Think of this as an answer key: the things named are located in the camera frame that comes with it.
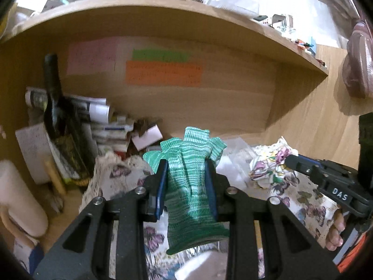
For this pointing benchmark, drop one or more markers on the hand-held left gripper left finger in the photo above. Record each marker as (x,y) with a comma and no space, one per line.
(161,191)

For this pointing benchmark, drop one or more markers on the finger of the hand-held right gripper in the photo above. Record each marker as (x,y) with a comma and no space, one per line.
(303,164)

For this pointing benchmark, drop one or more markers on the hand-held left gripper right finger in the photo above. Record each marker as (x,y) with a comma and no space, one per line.
(211,194)

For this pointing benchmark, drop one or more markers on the green knitted glove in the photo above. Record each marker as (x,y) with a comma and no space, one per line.
(189,175)

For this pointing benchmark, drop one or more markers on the floral cloth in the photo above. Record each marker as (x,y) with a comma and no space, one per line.
(271,166)

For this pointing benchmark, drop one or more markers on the person's right hand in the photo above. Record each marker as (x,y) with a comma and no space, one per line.
(335,230)

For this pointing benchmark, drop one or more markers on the butterfly print lace-trimmed cloth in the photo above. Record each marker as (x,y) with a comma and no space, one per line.
(306,201)

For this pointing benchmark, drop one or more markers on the clear plastic bag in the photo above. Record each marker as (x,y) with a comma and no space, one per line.
(237,157)

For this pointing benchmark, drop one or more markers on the pink small box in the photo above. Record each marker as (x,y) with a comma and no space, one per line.
(147,137)

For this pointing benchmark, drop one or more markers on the pile of small boxes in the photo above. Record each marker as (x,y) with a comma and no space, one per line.
(112,134)

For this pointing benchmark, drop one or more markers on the rolled newspapers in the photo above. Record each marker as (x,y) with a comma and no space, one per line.
(96,109)

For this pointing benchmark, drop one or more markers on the wooden stick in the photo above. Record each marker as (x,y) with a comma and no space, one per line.
(55,179)

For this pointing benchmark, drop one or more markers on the brown leather bag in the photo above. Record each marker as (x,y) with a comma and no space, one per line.
(358,64)

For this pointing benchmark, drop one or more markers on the orange paper note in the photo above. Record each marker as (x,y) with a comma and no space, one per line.
(164,73)

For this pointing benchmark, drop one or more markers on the dark glass bottle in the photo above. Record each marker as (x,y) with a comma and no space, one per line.
(62,122)

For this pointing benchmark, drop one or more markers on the white handwritten paper sheet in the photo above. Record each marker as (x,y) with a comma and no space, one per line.
(32,148)

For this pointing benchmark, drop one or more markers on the green paper note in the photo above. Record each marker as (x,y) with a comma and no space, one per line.
(160,54)

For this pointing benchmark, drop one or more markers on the white paper roll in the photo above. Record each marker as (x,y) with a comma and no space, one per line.
(20,201)

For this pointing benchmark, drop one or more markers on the glass jar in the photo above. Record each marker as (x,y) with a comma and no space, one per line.
(284,23)

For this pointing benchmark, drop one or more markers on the blue and white package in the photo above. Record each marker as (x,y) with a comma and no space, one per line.
(27,255)

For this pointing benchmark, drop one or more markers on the pink paper note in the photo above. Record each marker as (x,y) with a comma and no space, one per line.
(91,57)

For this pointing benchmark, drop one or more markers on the wooden shelf board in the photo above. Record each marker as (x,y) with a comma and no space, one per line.
(174,14)

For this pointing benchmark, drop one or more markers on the white cardboard box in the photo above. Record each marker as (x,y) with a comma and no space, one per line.
(233,1)

